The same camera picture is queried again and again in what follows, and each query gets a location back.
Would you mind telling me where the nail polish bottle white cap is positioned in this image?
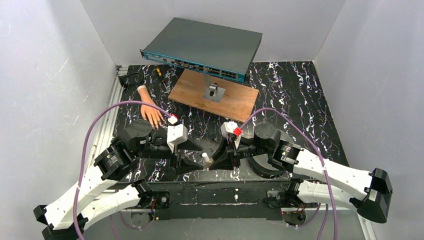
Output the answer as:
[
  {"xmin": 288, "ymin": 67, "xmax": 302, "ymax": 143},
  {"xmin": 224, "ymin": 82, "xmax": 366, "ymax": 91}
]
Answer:
[{"xmin": 201, "ymin": 152, "xmax": 211, "ymax": 164}]

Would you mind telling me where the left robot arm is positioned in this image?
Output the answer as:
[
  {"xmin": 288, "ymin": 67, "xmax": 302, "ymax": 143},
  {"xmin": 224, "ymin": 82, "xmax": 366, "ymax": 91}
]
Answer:
[{"xmin": 33, "ymin": 119, "xmax": 203, "ymax": 240}]

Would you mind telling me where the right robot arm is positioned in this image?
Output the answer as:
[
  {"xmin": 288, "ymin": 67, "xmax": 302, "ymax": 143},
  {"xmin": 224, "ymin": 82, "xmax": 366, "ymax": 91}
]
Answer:
[{"xmin": 209, "ymin": 121, "xmax": 393, "ymax": 224}]

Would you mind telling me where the mannequin hand with nails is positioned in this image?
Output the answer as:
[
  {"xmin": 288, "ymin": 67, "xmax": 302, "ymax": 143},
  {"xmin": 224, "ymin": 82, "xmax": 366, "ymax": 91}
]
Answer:
[{"xmin": 137, "ymin": 85, "xmax": 165, "ymax": 130}]

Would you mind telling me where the grey ribbed round disc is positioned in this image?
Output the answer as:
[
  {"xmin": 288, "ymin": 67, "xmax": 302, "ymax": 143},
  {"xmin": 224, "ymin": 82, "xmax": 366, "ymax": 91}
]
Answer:
[{"xmin": 248, "ymin": 130, "xmax": 297, "ymax": 178}]

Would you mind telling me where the wooden base board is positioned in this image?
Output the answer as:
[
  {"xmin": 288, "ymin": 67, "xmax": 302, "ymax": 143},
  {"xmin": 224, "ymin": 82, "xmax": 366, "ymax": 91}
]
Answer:
[{"xmin": 168, "ymin": 69, "xmax": 259, "ymax": 122}]

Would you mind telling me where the yellow black screwdriver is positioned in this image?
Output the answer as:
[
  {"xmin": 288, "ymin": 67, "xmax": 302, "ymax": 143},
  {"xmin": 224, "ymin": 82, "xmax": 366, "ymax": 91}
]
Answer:
[{"xmin": 156, "ymin": 67, "xmax": 169, "ymax": 93}]

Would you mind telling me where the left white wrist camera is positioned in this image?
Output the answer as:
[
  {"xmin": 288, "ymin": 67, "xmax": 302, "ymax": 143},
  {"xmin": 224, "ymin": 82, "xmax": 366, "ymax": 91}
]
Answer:
[{"xmin": 166, "ymin": 124, "xmax": 188, "ymax": 153}]

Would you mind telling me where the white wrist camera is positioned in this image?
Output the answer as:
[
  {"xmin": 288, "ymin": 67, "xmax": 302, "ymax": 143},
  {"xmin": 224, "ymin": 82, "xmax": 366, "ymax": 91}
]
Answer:
[
  {"xmin": 220, "ymin": 121, "xmax": 242, "ymax": 149},
  {"xmin": 166, "ymin": 124, "xmax": 188, "ymax": 153}
]

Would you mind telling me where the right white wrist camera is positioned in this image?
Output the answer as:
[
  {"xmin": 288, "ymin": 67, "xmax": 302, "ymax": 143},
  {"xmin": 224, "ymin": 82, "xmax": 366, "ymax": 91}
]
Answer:
[{"xmin": 220, "ymin": 121, "xmax": 242, "ymax": 149}]

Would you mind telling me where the black front mounting rail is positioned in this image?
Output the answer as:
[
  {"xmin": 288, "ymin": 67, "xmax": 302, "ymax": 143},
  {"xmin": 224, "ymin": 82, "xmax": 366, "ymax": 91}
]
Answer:
[{"xmin": 150, "ymin": 180, "xmax": 289, "ymax": 221}]

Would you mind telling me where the metal stand bracket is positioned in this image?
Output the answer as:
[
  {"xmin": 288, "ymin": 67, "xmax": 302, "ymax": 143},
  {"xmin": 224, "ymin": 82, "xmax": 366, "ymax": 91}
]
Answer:
[{"xmin": 202, "ymin": 73, "xmax": 225, "ymax": 103}]

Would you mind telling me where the aluminium frame profile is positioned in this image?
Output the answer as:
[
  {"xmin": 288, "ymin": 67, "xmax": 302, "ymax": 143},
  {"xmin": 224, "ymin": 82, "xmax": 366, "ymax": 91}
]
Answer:
[{"xmin": 61, "ymin": 65, "xmax": 129, "ymax": 240}]

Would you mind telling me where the black plug with cable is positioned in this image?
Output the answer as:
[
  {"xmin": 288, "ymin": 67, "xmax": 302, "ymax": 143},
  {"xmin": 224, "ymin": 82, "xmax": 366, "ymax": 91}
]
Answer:
[{"xmin": 117, "ymin": 72, "xmax": 145, "ymax": 89}]

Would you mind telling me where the grey teal network switch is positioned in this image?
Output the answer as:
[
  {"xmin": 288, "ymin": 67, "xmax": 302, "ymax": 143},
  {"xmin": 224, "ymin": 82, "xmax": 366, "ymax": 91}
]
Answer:
[{"xmin": 140, "ymin": 17, "xmax": 263, "ymax": 83}]

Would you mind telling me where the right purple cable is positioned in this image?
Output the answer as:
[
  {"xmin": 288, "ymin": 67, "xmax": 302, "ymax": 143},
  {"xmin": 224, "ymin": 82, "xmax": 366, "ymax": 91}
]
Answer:
[{"xmin": 239, "ymin": 107, "xmax": 339, "ymax": 240}]

